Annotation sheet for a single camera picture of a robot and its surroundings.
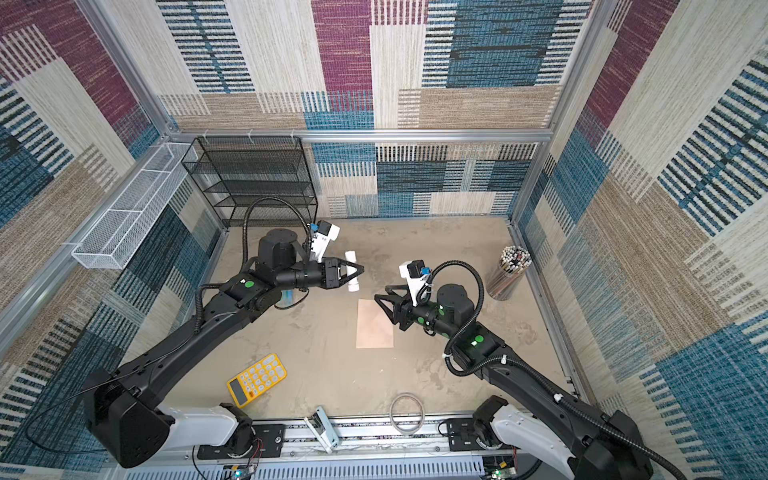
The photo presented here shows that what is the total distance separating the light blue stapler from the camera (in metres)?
0.73

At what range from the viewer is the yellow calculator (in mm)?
810

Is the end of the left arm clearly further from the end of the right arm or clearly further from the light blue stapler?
the light blue stapler

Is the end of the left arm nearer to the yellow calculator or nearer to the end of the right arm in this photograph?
the end of the right arm

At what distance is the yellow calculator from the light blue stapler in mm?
141

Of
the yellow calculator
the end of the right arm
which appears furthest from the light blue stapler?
the end of the right arm

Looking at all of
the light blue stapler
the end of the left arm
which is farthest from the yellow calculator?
the end of the left arm

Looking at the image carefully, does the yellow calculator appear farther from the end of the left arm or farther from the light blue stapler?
the end of the left arm

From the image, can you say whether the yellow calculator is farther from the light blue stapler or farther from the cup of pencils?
the cup of pencils

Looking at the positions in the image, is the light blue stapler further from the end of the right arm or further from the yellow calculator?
the end of the right arm
